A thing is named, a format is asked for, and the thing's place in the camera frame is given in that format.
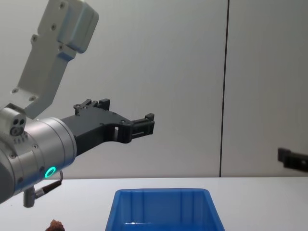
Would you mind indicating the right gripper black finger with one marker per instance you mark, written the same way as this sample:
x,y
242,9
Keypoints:
x,y
292,160

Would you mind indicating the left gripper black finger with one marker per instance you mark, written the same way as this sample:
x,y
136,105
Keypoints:
x,y
143,127
105,103

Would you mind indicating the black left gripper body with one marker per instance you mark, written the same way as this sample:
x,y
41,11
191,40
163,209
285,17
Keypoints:
x,y
96,127

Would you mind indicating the left robot arm with grey bracket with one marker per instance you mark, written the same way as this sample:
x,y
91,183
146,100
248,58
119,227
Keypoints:
x,y
41,149

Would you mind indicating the blue plastic bin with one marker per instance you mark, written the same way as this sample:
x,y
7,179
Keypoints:
x,y
158,211

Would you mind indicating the small brown lumpy object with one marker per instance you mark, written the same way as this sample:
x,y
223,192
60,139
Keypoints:
x,y
55,223

